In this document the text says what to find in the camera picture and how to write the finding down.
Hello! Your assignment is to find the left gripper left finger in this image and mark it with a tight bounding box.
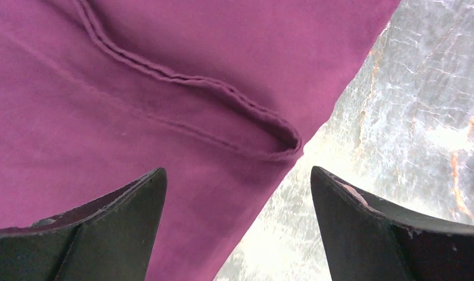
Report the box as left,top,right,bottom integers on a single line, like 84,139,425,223
0,168,167,280

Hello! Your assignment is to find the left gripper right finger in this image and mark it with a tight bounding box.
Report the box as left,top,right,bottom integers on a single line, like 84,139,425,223
311,166,474,280

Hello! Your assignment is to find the purple cloth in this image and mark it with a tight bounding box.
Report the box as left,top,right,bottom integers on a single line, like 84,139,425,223
0,1,399,280

